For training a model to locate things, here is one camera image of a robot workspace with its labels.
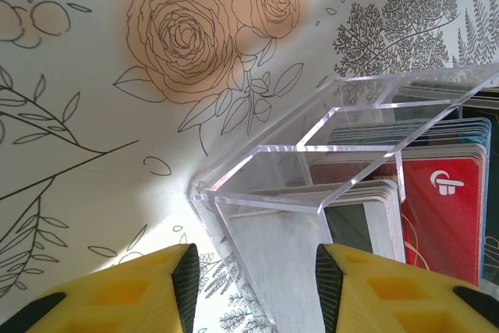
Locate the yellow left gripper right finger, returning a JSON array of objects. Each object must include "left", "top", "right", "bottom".
[{"left": 314, "top": 243, "right": 499, "bottom": 333}]

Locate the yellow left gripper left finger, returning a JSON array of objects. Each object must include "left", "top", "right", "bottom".
[{"left": 0, "top": 243, "right": 200, "bottom": 333}]

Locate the white card dark panel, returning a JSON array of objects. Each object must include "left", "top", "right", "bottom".
[{"left": 323, "top": 182, "right": 405, "bottom": 264}]

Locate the red card white logo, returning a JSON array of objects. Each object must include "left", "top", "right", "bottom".
[{"left": 311, "top": 144, "right": 487, "bottom": 289}]

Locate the clear acrylic card stand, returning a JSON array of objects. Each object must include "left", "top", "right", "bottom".
[{"left": 190, "top": 62, "right": 499, "bottom": 330}]

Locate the row of plastic cards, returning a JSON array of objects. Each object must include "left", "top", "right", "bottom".
[{"left": 327, "top": 116, "right": 493, "bottom": 279}]

